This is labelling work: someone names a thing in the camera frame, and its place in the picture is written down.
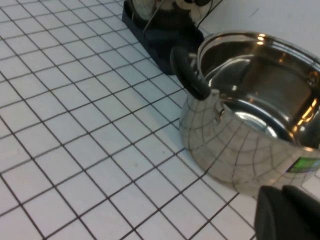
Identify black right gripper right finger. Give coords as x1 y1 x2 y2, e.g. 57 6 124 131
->
282 184 320 240

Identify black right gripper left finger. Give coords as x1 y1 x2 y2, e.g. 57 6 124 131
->
254 186 291 240

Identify stainless steel pot lid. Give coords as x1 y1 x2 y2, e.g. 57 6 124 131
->
131 0 213 22

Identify white black-grid tablecloth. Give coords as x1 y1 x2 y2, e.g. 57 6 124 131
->
0 0 320 240

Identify stainless steel pot, black handles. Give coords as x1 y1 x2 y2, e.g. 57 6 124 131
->
169 30 320 198

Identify black tray wire lid rack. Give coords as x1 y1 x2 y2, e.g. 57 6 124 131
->
121 0 205 76

